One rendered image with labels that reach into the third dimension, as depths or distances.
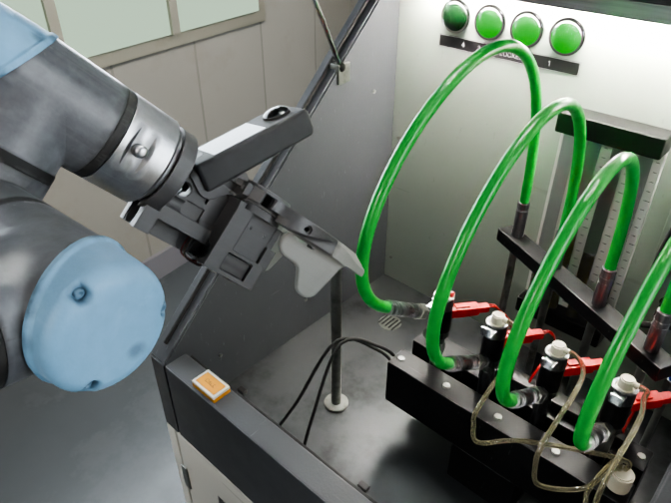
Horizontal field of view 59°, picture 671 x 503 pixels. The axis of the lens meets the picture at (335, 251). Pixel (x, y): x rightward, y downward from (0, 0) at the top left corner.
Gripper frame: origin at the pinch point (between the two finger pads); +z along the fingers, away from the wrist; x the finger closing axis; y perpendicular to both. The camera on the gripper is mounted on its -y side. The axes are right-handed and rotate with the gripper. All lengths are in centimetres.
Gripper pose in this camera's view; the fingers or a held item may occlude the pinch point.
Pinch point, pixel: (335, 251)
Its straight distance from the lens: 59.3
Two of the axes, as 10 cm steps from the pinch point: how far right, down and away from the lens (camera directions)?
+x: 5.7, 2.6, -7.8
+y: -5.0, 8.6, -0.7
